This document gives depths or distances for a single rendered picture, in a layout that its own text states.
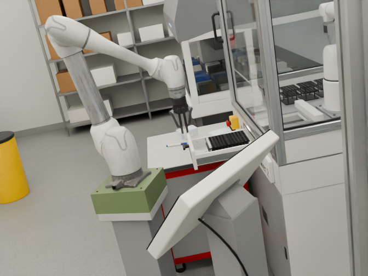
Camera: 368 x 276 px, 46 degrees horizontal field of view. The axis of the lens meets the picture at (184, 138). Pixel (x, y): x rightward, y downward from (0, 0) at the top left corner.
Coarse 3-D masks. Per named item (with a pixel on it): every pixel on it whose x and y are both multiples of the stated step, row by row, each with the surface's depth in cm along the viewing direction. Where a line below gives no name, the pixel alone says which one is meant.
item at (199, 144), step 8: (208, 136) 246; (248, 136) 248; (192, 144) 247; (200, 144) 247; (248, 144) 224; (200, 152) 241; (208, 152) 224; (216, 152) 224; (224, 152) 224; (232, 152) 224; (200, 160) 224; (208, 160) 225; (216, 160) 225
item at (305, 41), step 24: (288, 0) 162; (312, 0) 163; (288, 24) 165; (312, 24) 166; (288, 48) 168; (312, 48) 169; (288, 72) 171; (312, 72) 172; (336, 72) 173; (288, 96) 175; (312, 96) 176; (336, 96) 177; (288, 120) 178; (312, 120) 179
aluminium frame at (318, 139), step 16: (256, 0) 162; (256, 16) 168; (224, 32) 255; (272, 32) 164; (224, 48) 262; (272, 48) 166; (272, 64) 168; (272, 80) 171; (272, 96) 172; (240, 112) 248; (272, 112) 175; (256, 128) 217; (272, 128) 179; (288, 128) 179; (304, 128) 178; (320, 128) 179; (336, 128) 179; (288, 144) 180; (304, 144) 181; (320, 144) 181; (336, 144) 182; (288, 160) 182
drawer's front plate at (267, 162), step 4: (264, 160) 199; (268, 160) 193; (264, 164) 201; (268, 164) 192; (272, 164) 192; (264, 168) 203; (268, 168) 194; (272, 168) 193; (264, 172) 205; (268, 172) 196; (272, 172) 193; (272, 176) 194; (272, 180) 195
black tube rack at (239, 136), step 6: (234, 132) 244; (240, 132) 242; (210, 138) 242; (216, 138) 240; (222, 138) 238; (228, 138) 237; (234, 138) 235; (240, 138) 233; (246, 138) 231; (216, 144) 231; (222, 144) 230; (228, 144) 228; (234, 144) 227; (240, 144) 234
